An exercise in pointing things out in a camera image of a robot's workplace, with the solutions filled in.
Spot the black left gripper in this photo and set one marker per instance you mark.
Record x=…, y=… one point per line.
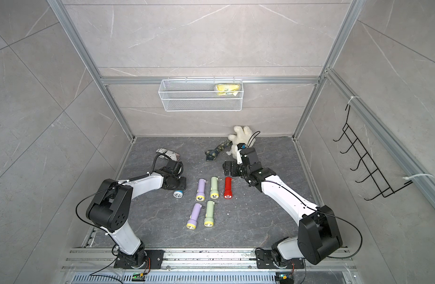
x=183, y=186

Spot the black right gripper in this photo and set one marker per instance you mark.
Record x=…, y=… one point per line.
x=228, y=166

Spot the blue flashlight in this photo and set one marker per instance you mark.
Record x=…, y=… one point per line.
x=178, y=194

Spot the red flashlight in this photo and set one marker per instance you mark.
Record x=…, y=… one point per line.
x=228, y=194

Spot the green flashlight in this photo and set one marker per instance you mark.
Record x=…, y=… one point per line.
x=214, y=188
x=209, y=218

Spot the purple flashlight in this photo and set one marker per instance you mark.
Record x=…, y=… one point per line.
x=192, y=222
x=200, y=196

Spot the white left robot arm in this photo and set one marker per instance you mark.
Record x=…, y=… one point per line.
x=110, y=207

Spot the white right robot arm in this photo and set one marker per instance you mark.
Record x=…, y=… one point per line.
x=318, y=233

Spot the white plush toy dog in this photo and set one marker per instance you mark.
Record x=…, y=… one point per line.
x=240, y=135

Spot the yellow packet in basket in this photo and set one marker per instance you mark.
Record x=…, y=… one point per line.
x=227, y=89

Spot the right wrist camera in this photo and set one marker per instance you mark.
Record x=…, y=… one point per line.
x=240, y=147

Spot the white wire mesh basket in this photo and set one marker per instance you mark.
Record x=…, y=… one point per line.
x=181, y=95

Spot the metal base rail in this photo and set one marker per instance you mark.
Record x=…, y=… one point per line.
x=201, y=266

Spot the black wall hook rack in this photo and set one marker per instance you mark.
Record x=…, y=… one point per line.
x=366, y=162

